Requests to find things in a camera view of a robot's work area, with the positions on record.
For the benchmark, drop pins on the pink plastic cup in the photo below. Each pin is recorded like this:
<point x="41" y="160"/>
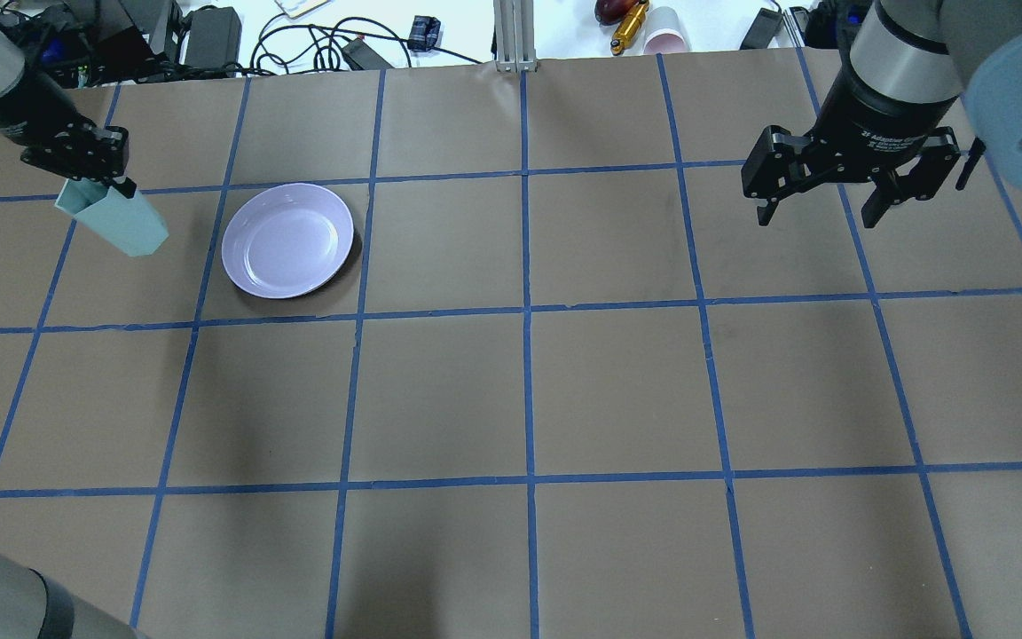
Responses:
<point x="664" y="32"/>

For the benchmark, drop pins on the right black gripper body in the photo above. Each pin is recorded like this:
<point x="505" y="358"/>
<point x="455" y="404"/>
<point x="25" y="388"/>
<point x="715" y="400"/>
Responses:
<point x="884" y="117"/>

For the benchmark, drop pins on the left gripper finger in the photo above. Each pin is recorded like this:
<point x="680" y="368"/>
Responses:
<point x="67" y="163"/>
<point x="112" y="142"/>

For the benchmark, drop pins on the mint green faceted cup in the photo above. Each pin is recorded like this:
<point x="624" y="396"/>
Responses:
<point x="130" y="224"/>

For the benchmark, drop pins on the black power adapter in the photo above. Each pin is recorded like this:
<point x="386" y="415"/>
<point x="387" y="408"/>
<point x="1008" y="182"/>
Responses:
<point x="763" y="29"/>

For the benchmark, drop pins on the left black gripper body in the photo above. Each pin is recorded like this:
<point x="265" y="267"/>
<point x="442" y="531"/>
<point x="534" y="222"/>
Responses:
<point x="21" y="115"/>

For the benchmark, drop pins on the gold metal cylinder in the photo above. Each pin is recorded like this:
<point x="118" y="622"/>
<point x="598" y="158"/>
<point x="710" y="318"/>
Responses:
<point x="625" y="32"/>

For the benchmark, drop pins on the aluminium frame post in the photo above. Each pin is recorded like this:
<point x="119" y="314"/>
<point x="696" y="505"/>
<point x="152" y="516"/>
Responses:
<point x="514" y="36"/>

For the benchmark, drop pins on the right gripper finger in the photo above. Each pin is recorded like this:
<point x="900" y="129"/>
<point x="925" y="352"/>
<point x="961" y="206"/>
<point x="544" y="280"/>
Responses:
<point x="776" y="169"/>
<point x="936" y="159"/>

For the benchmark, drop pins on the red orange mango toy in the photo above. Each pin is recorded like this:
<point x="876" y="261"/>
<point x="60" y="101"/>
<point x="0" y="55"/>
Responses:
<point x="611" y="12"/>

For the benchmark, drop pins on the lilac plate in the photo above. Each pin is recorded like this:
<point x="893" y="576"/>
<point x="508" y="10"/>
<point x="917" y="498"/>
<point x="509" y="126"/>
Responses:
<point x="287" y="241"/>

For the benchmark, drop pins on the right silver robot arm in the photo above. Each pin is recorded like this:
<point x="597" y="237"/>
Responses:
<point x="929" y="51"/>

